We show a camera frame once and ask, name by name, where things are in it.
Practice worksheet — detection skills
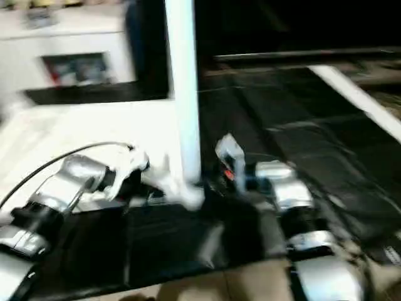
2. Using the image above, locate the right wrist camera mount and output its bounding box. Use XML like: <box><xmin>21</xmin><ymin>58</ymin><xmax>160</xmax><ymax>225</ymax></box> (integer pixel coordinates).
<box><xmin>215</xmin><ymin>133</ymin><xmax>246</xmax><ymax>197</ymax></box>

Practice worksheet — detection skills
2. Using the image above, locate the white flat strip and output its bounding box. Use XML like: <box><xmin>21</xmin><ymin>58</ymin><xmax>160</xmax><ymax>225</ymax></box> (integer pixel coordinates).
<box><xmin>308</xmin><ymin>65</ymin><xmax>401</xmax><ymax>142</ymax></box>

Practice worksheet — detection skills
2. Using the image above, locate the white plastic table top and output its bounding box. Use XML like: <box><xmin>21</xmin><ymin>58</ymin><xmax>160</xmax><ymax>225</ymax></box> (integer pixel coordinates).
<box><xmin>0</xmin><ymin>93</ymin><xmax>206</xmax><ymax>220</ymax></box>

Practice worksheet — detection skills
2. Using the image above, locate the black work mat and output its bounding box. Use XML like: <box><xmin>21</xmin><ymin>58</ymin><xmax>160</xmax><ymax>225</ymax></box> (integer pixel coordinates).
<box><xmin>0</xmin><ymin>62</ymin><xmax>401</xmax><ymax>298</ymax></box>

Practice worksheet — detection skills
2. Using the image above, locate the white glass-door cabinet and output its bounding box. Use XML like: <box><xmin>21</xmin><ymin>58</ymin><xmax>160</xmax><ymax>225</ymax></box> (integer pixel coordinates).
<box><xmin>0</xmin><ymin>6</ymin><xmax>138</xmax><ymax>92</ymax></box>

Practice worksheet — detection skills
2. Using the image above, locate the black metal rail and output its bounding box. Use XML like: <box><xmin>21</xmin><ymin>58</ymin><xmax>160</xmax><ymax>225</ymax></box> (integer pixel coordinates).
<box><xmin>214</xmin><ymin>48</ymin><xmax>401</xmax><ymax>62</ymax></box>

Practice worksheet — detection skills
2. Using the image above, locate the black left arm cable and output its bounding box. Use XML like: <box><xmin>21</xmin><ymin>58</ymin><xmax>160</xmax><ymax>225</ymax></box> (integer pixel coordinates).
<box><xmin>0</xmin><ymin>141</ymin><xmax>134</xmax><ymax>208</ymax></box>

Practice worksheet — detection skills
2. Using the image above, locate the red labelled package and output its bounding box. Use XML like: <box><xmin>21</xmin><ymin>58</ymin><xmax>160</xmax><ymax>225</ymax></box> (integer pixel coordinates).
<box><xmin>46</xmin><ymin>62</ymin><xmax>60</xmax><ymax>85</ymax></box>

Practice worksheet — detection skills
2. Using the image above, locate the white plastic table leg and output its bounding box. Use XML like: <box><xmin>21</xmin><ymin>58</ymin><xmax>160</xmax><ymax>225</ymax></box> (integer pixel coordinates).
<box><xmin>164</xmin><ymin>0</ymin><xmax>202</xmax><ymax>186</ymax></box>

